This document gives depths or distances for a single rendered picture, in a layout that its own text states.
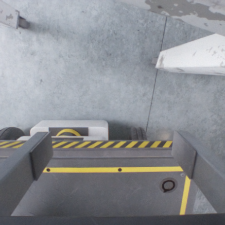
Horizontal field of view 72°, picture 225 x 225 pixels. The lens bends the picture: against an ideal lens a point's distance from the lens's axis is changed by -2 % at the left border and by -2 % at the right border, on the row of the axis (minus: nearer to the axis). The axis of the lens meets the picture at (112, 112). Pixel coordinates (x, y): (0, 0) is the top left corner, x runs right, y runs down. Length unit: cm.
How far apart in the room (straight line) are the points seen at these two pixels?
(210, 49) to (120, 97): 41
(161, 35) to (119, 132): 41
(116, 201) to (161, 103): 41
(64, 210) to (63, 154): 16
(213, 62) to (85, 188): 36
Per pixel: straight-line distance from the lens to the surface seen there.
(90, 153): 36
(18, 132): 71
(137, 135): 55
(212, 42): 31
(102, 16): 66
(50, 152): 17
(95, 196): 42
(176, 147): 17
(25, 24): 67
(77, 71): 64
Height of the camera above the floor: 63
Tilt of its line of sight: 75 degrees down
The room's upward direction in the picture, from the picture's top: 176 degrees clockwise
